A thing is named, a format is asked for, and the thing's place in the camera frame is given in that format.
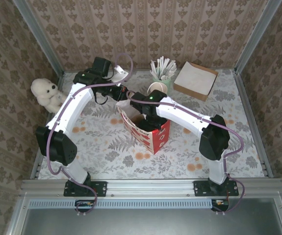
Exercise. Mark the stack of green paper cups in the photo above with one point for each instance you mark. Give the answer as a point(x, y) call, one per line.
point(156, 87)

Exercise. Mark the white paper bag red print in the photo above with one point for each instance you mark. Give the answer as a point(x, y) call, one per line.
point(160, 139)

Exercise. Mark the white wrapped straw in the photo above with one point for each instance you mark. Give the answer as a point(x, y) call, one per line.
point(161, 66)
point(173, 71)
point(154, 69)
point(169, 67)

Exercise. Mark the brown cardboard box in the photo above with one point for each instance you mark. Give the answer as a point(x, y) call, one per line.
point(192, 93)

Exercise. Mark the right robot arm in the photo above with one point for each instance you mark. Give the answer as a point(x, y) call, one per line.
point(180, 115)

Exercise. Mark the mint green holder cup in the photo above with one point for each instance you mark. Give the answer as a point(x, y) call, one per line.
point(169, 83)

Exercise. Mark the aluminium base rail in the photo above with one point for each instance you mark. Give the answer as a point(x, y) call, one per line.
point(150, 187)

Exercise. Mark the white teddy bear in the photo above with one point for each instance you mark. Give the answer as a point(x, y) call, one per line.
point(45, 94)

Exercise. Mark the aluminium frame post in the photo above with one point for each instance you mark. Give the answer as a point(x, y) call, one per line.
point(39, 36)
point(257, 36)

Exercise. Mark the grey metal panel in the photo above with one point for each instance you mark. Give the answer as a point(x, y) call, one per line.
point(150, 222)

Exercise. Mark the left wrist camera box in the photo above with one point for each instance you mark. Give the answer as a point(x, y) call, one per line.
point(101, 66)

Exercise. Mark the white paper sheet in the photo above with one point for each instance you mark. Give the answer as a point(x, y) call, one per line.
point(194, 76)

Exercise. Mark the black controller board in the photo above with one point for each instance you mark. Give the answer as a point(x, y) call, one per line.
point(84, 204)
point(220, 204)

